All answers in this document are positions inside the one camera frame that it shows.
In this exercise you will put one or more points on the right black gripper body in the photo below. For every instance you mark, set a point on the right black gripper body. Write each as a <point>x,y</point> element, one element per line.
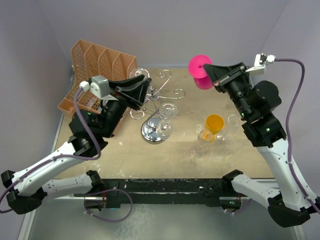
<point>222,85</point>

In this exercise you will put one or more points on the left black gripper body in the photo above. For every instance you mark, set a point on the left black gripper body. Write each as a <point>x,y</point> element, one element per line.
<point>125,100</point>

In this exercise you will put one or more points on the clear wine glass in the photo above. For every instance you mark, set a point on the clear wine glass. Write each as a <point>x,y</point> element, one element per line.
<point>139,71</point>
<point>167,111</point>

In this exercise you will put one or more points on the pink plastic goblet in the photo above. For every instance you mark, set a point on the pink plastic goblet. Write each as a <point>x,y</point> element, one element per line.
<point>197,71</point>

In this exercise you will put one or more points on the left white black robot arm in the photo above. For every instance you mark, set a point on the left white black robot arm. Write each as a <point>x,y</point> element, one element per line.
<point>99,106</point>

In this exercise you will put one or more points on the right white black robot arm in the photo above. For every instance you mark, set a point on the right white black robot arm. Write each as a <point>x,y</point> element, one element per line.
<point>293,202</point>

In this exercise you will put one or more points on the chrome wine glass rack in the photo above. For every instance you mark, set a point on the chrome wine glass rack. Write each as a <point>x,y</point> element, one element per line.
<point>148,128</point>

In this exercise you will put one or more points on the clear glass behind orange goblet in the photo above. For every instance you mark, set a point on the clear glass behind orange goblet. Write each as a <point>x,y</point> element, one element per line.
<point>231,124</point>

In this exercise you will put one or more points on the orange plastic goblet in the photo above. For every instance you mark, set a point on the orange plastic goblet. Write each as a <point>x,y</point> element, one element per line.
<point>214,123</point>

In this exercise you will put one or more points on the small clear glass orange inside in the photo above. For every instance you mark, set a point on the small clear glass orange inside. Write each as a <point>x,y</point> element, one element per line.
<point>205,135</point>

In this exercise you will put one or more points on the orange plastic file organizer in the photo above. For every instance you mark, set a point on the orange plastic file organizer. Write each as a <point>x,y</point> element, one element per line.
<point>88,60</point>

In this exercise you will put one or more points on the clear glass front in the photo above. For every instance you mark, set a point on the clear glass front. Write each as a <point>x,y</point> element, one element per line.
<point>196,152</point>

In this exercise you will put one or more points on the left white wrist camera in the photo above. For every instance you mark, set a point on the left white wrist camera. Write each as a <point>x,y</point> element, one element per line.
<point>99,87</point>

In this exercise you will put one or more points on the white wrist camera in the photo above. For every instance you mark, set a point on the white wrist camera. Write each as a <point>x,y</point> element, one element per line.
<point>99,87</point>
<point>260,62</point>

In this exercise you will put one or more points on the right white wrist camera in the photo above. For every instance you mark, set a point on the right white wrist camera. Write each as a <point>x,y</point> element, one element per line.
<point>260,62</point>

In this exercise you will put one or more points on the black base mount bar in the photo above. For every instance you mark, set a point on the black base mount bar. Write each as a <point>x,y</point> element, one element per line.
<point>211,192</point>

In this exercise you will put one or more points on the aluminium frame rails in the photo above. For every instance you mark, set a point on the aluminium frame rails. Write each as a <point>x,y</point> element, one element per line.
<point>128,156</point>

